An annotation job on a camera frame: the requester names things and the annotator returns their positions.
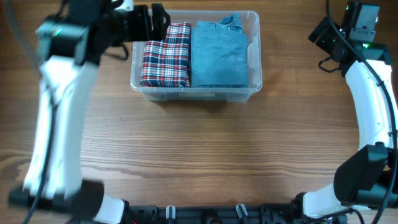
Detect red plaid cloth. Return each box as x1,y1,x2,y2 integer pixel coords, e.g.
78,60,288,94
140,22,191,88

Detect blue denim jeans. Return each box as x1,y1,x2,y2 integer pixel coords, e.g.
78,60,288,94
191,13,249,88

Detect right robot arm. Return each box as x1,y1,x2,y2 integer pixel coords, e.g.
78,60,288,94
285,1,397,223

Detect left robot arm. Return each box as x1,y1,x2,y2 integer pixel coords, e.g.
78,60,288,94
3,1,170,223

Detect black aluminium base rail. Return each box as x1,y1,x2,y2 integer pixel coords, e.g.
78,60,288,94
124,203,310,224

